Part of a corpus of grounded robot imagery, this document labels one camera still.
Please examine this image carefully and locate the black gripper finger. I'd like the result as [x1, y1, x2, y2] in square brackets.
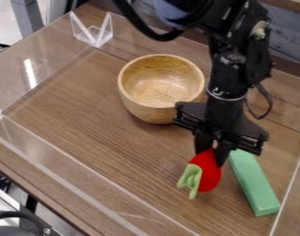
[214, 141, 232, 167]
[194, 130, 213, 154]

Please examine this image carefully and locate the clear acrylic corner bracket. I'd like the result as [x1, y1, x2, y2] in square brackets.
[70, 11, 114, 48]

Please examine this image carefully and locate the clear acrylic enclosure wall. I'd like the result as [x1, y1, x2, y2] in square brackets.
[0, 18, 300, 236]

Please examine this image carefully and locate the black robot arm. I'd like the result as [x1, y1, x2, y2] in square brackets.
[113, 0, 275, 165]

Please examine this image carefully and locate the light wooden bowl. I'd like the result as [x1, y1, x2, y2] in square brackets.
[118, 53, 205, 124]

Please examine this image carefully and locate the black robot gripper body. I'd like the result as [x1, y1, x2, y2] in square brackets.
[174, 99, 269, 155]

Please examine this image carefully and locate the grey post behind table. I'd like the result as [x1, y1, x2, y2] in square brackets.
[10, 0, 43, 38]

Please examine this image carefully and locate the green rectangular block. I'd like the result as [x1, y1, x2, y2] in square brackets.
[229, 149, 280, 217]

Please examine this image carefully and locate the red felt fruit green leaf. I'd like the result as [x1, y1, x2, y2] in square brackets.
[177, 147, 221, 199]

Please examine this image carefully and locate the black equipment under table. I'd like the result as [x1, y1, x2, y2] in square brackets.
[0, 173, 64, 236]

